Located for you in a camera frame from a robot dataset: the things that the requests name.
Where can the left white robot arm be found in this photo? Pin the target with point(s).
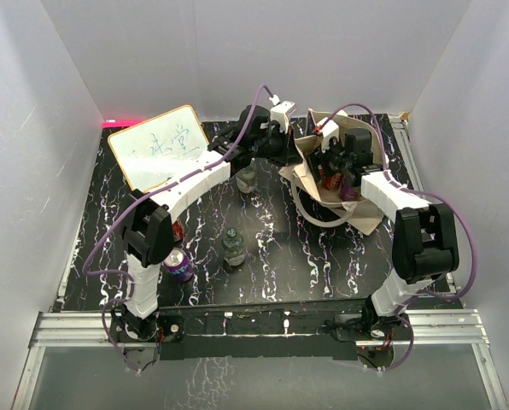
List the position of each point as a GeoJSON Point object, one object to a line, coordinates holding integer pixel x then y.
{"type": "Point", "coordinates": [146, 227]}

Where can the clear glass bottle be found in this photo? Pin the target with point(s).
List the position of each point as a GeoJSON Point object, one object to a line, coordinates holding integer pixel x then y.
{"type": "Point", "coordinates": [246, 179]}
{"type": "Point", "coordinates": [234, 247]}

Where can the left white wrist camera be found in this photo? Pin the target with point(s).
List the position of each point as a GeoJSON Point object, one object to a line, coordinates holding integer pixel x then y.
{"type": "Point", "coordinates": [281, 114]}

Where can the far clear glass bottle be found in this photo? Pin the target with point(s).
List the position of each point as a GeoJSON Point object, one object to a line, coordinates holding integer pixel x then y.
{"type": "Point", "coordinates": [246, 179]}

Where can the beige canvas tote bag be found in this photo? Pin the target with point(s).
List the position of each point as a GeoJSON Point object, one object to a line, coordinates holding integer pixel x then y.
{"type": "Point", "coordinates": [324, 208]}

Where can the red cola can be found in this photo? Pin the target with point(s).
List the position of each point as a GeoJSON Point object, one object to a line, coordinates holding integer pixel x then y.
{"type": "Point", "coordinates": [333, 182]}
{"type": "Point", "coordinates": [178, 231]}

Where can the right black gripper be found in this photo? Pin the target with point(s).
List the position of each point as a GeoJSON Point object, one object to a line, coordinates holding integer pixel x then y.
{"type": "Point", "coordinates": [320, 157]}

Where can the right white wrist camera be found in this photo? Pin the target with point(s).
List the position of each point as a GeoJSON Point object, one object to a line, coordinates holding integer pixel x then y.
{"type": "Point", "coordinates": [327, 129]}

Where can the purple soda can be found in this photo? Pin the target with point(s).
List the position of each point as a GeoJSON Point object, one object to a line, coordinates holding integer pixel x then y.
{"type": "Point", "coordinates": [348, 193]}
{"type": "Point", "coordinates": [178, 265]}

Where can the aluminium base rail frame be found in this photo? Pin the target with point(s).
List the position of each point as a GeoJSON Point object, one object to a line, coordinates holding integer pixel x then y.
{"type": "Point", "coordinates": [263, 355]}

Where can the near clear glass bottle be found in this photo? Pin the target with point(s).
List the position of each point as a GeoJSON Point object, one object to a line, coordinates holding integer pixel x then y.
{"type": "Point", "coordinates": [234, 247]}

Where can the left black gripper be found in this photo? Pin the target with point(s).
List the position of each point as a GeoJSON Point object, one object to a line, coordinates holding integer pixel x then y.
{"type": "Point", "coordinates": [288, 155]}

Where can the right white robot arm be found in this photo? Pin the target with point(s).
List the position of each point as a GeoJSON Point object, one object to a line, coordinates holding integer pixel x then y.
{"type": "Point", "coordinates": [424, 246]}

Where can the small whiteboard orange frame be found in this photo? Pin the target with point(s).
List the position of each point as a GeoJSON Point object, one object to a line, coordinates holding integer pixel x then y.
{"type": "Point", "coordinates": [156, 150]}

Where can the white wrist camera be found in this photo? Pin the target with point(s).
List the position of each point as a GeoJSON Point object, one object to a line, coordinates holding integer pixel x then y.
{"type": "Point", "coordinates": [281, 114]}
{"type": "Point", "coordinates": [327, 129]}

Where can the pink red marker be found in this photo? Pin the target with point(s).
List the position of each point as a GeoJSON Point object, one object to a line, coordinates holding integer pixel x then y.
{"type": "Point", "coordinates": [120, 123]}

